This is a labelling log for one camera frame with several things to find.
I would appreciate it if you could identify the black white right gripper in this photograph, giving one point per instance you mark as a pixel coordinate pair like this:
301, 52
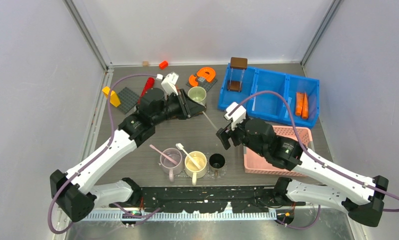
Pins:
230, 131

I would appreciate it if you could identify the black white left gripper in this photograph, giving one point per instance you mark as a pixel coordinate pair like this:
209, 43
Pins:
188, 107

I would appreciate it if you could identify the beige grey toothbrush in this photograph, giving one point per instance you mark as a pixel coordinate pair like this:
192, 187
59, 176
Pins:
210, 121

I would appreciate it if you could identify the light green mug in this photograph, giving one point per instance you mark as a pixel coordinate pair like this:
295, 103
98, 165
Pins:
198, 94

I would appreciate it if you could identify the black mug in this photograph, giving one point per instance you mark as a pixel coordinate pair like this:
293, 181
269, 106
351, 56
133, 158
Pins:
217, 165

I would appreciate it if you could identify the cream yellow mug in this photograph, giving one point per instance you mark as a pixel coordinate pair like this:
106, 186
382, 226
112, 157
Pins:
195, 166

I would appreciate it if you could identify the lilac translucent mug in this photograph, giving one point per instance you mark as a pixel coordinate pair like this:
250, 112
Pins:
170, 168

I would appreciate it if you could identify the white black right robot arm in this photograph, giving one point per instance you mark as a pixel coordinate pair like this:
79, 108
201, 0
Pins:
360, 197

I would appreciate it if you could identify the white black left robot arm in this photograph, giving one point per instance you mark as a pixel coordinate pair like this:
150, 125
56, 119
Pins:
75, 191

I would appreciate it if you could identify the brown oval wooden tray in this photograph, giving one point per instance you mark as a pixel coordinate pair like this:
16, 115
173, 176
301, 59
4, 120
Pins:
200, 113

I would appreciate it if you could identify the grey baseplate with orange track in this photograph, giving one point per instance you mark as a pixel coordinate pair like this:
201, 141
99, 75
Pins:
204, 78

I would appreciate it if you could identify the pink plastic basket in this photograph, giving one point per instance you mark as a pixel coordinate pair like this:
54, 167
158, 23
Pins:
255, 164

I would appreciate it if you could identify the red glitter toy microphone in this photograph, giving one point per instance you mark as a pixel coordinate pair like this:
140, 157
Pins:
148, 85

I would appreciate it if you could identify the small red block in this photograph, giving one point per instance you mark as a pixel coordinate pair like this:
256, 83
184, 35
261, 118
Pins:
164, 64

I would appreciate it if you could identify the blue plastic organizer bin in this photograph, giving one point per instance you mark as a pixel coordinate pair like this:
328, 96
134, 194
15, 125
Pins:
268, 106

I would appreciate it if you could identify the dark grey studded baseplate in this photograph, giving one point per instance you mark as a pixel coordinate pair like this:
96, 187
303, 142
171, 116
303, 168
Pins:
128, 99

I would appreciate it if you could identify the clear holder with brown lid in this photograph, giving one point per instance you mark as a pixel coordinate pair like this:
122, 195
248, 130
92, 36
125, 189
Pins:
237, 68

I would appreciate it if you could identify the yellow toy block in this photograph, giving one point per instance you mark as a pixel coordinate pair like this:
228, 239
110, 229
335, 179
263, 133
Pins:
112, 96

